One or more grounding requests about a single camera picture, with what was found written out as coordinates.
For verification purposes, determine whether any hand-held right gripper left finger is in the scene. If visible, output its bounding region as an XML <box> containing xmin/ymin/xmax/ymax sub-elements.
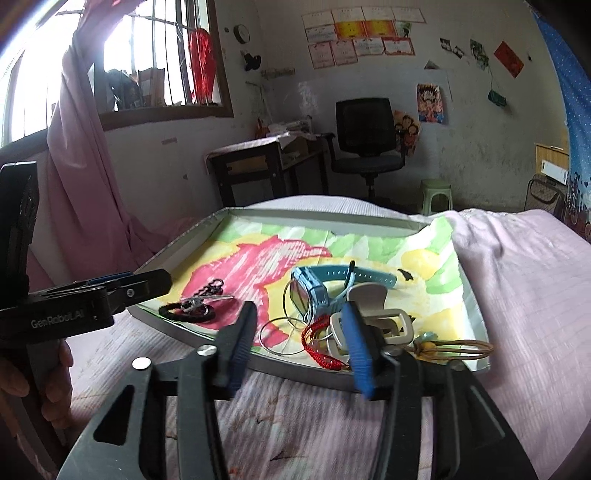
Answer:
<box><xmin>58</xmin><ymin>300</ymin><xmax>259</xmax><ymax>480</ymax></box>

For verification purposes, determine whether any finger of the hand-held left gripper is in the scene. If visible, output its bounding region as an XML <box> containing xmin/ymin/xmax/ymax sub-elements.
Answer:
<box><xmin>34</xmin><ymin>271</ymin><xmax>136</xmax><ymax>297</ymax></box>
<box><xmin>104</xmin><ymin>269</ymin><xmax>172</xmax><ymax>319</ymax></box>

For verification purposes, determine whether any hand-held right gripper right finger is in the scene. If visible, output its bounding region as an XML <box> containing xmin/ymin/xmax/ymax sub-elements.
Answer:
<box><xmin>341</xmin><ymin>301</ymin><xmax>540</xmax><ymax>480</ymax></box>

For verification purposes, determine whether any black hair tie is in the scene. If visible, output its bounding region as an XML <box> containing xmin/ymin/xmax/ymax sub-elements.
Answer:
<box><xmin>158</xmin><ymin>301</ymin><xmax>216</xmax><ymax>325</ymax></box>

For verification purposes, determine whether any beige hair claw clip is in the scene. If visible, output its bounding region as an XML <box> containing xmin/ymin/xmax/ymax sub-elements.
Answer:
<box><xmin>329</xmin><ymin>282</ymin><xmax>415</xmax><ymax>356</ymax></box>

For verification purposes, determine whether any red string bracelet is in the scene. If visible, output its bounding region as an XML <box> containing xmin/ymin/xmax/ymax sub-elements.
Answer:
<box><xmin>301</xmin><ymin>316</ymin><xmax>349</xmax><ymax>371</ymax></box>

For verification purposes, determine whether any grey cardboard box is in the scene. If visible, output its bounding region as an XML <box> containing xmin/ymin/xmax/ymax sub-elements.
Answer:
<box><xmin>127</xmin><ymin>207</ymin><xmax>492</xmax><ymax>393</ymax></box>

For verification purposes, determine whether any brown hair elastic with beads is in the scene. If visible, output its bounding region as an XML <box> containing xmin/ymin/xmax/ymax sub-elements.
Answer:
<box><xmin>412</xmin><ymin>330</ymin><xmax>494</xmax><ymax>361</ymax></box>

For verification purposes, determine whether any metal chain bracelet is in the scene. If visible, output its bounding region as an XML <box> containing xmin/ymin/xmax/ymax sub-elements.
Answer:
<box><xmin>181</xmin><ymin>278</ymin><xmax>235</xmax><ymax>311</ymax></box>

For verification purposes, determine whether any blue smartwatch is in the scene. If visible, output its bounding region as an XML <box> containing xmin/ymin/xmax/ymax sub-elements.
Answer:
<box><xmin>290</xmin><ymin>261</ymin><xmax>399</xmax><ymax>324</ymax></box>

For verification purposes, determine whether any person's left hand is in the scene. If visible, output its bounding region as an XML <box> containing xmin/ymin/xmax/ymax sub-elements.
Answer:
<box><xmin>0</xmin><ymin>340</ymin><xmax>75</xmax><ymax>423</ymax></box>

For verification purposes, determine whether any pink curtain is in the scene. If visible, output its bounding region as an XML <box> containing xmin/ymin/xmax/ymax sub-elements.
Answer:
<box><xmin>28</xmin><ymin>0</ymin><xmax>195</xmax><ymax>296</ymax></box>

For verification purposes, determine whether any barred window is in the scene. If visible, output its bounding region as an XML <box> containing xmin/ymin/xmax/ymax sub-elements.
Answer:
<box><xmin>0</xmin><ymin>0</ymin><xmax>234</xmax><ymax>148</ymax></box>

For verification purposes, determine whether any dark wooden desk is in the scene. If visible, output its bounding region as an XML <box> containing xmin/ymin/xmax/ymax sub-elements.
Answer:
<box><xmin>205</xmin><ymin>131</ymin><xmax>335</xmax><ymax>208</ymax></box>

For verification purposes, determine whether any pink striped bedsheet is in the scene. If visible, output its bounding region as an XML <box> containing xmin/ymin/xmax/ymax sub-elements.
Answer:
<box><xmin>60</xmin><ymin>194</ymin><xmax>591</xmax><ymax>480</ymax></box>

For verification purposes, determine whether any green plastic stool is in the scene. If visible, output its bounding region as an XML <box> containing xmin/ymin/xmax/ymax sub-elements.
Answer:
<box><xmin>419</xmin><ymin>179</ymin><xmax>454</xmax><ymax>215</ymax></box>

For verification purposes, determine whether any stack of papers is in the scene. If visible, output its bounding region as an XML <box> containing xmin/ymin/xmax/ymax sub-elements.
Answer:
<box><xmin>259</xmin><ymin>117</ymin><xmax>324</xmax><ymax>139</ymax></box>

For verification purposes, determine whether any black office chair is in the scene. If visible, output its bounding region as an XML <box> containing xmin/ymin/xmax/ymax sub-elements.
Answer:
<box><xmin>325</xmin><ymin>98</ymin><xmax>408</xmax><ymax>204</ymax></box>

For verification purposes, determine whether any red window decoration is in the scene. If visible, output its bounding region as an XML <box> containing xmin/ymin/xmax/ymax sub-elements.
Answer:
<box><xmin>187</xmin><ymin>28</ymin><xmax>217</xmax><ymax>104</ymax></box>

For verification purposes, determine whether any brown patterned handbag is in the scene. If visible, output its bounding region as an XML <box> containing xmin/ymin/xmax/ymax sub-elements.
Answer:
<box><xmin>525</xmin><ymin>178</ymin><xmax>566</xmax><ymax>214</ymax></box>

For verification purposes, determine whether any blue dotted curtain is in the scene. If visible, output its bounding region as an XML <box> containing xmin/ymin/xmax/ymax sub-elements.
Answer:
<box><xmin>531</xmin><ymin>9</ymin><xmax>591</xmax><ymax>241</ymax></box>

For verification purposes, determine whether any cartoon figures wall sticker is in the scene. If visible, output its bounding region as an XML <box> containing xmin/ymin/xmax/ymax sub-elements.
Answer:
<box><xmin>392</xmin><ymin>110</ymin><xmax>422</xmax><ymax>158</ymax></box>

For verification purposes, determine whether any cartoon wall poster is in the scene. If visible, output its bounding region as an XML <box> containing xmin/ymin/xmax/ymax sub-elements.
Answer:
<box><xmin>416</xmin><ymin>83</ymin><xmax>448</xmax><ymax>125</ymax></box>

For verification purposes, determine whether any group of wall certificates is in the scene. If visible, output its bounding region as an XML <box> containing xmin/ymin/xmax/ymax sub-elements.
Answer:
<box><xmin>302</xmin><ymin>6</ymin><xmax>426</xmax><ymax>70</ymax></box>

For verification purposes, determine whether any wall photo strip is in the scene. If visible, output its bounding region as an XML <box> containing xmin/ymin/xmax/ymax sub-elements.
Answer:
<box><xmin>469</xmin><ymin>39</ymin><xmax>490</xmax><ymax>71</ymax></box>

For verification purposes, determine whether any red wall paper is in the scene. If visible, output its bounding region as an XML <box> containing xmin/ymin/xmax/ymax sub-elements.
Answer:
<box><xmin>493</xmin><ymin>41</ymin><xmax>526</xmax><ymax>79</ymax></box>

